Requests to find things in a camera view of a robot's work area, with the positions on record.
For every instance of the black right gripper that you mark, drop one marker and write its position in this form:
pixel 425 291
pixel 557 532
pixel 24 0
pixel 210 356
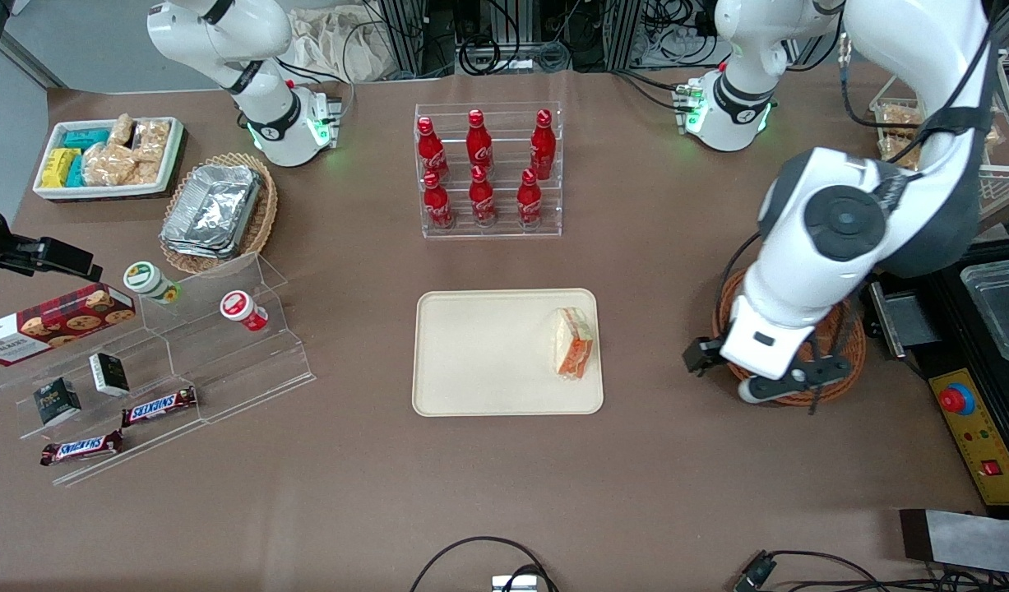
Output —
pixel 20 251

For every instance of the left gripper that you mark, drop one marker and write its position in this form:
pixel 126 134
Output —
pixel 701 355

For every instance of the triangular sandwich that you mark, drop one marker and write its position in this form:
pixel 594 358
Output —
pixel 571 341

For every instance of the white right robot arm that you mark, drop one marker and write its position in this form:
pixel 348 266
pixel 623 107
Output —
pixel 224 33

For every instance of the round brown wicker basket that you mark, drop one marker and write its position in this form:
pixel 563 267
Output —
pixel 856 349

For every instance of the oval light wicker basket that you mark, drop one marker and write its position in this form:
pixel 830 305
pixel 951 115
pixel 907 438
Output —
pixel 261 218

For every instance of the beige plastic tray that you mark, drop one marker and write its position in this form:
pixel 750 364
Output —
pixel 488 353

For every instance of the red tartan cookie box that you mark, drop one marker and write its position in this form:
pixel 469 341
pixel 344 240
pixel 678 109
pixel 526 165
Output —
pixel 52 325

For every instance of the green lid yogurt cup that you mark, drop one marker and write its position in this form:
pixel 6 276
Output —
pixel 146 279

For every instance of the teal snack packet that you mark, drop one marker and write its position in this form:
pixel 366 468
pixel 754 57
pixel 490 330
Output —
pixel 86 138
pixel 76 171

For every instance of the yellow snack packet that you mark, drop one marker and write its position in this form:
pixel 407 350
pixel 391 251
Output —
pixel 56 168

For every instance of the clear bag of crackers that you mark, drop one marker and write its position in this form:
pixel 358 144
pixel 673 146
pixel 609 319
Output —
pixel 121 130
pixel 109 164
pixel 152 140

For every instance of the small black box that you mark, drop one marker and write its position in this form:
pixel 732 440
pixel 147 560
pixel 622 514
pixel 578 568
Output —
pixel 57 401
pixel 109 374

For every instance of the white rectangular snack bin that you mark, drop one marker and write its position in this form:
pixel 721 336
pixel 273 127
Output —
pixel 171 168

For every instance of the clear acrylic stepped stand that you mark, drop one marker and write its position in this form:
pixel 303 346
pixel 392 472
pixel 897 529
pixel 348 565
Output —
pixel 249 370
pixel 11 382

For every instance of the aluminium foil container stack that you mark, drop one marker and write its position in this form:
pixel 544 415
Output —
pixel 212 210

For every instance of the snickers chocolate bar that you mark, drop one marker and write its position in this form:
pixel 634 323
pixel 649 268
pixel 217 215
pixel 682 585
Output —
pixel 159 407
pixel 80 448

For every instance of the red lid yogurt cup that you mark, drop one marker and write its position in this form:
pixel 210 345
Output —
pixel 239 308

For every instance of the red cola bottle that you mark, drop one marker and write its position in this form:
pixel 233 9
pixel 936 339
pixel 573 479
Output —
pixel 482 201
pixel 479 144
pixel 543 148
pixel 437 205
pixel 529 201
pixel 430 152

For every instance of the clear acrylic bottle rack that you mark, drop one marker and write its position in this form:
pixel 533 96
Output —
pixel 504 230

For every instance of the black sealing machine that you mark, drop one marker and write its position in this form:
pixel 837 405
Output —
pixel 944 386

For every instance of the grey base connector block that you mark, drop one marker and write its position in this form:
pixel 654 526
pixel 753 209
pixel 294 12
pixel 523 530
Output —
pixel 689 103
pixel 330 119

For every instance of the red emergency stop button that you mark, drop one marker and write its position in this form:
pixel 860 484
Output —
pixel 957 400

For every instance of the bagged pastry snack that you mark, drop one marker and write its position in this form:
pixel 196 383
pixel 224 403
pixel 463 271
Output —
pixel 899 115
pixel 895 150

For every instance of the small silver device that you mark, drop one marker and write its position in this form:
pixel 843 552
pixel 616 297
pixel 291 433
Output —
pixel 512 585

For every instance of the clear plastic container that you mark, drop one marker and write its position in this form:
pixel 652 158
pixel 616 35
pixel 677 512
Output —
pixel 1002 308

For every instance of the grey metal plate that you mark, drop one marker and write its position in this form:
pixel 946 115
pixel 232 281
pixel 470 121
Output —
pixel 973 543

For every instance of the beige crumpled cloth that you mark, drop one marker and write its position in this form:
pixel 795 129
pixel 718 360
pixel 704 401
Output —
pixel 340 49

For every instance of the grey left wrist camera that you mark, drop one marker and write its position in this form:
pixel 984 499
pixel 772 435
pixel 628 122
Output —
pixel 763 389

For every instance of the aluminium profile post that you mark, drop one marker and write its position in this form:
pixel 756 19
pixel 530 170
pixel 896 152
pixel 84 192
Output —
pixel 621 33
pixel 405 33

